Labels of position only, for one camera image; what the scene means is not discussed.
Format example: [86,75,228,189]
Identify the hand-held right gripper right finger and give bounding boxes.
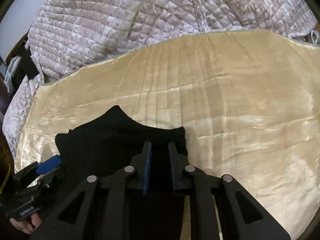
[167,141,292,240]

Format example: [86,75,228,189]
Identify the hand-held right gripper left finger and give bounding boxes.
[30,141,153,240]

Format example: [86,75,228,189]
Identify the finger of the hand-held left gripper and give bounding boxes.
[36,155,62,175]
[14,163,38,181]

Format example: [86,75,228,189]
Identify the black pants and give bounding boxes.
[54,106,190,240]

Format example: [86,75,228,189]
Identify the person's left hand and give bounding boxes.
[10,212,42,234]

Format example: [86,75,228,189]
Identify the beige plush blanket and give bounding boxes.
[14,29,320,240]

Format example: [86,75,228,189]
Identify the light blue cloth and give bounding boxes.
[3,56,19,93]

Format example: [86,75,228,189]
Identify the dark clothing pile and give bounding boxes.
[11,40,40,90]

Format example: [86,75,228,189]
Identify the quilted pink-white bedspread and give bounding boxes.
[2,0,319,159]

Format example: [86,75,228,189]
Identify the yellow cable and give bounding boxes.
[0,163,12,194]

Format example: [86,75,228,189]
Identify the white cord loop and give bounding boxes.
[309,30,320,46]

